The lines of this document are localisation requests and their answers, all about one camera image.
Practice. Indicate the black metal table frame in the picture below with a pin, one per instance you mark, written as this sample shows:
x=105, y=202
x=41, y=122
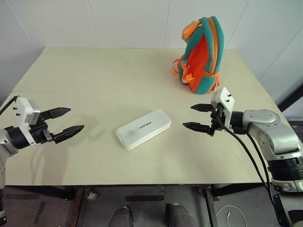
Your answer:
x=54, y=190

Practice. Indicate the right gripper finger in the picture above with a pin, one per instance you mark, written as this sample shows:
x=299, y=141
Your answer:
x=197, y=127
x=203, y=107

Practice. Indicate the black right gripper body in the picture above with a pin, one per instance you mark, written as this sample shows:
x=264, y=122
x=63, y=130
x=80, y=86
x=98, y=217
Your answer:
x=216, y=123

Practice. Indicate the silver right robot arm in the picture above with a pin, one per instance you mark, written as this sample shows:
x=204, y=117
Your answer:
x=272, y=132

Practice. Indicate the white rectangular case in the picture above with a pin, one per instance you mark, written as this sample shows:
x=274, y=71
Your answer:
x=142, y=128

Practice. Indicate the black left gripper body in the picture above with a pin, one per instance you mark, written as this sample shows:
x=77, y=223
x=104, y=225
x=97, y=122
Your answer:
x=39, y=134

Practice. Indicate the slanted black floor strip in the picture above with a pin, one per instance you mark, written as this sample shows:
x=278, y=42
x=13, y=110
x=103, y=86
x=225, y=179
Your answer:
x=40, y=212

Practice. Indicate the dark grey rounded shape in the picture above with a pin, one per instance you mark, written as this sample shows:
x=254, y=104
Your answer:
x=120, y=216
x=181, y=215

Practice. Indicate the teal and orange backpack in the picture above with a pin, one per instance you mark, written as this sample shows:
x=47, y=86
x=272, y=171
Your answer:
x=201, y=54

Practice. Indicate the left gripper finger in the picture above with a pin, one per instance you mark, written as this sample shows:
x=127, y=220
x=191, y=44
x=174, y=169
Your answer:
x=58, y=112
x=68, y=133

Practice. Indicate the black tape strip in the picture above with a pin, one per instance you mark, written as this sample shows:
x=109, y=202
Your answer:
x=145, y=198

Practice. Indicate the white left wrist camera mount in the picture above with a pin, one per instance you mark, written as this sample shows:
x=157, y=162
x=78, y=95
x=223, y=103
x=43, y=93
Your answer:
x=22, y=111

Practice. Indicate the black metal beam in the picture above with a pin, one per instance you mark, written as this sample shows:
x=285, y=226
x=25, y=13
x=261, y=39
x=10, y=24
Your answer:
x=290, y=98

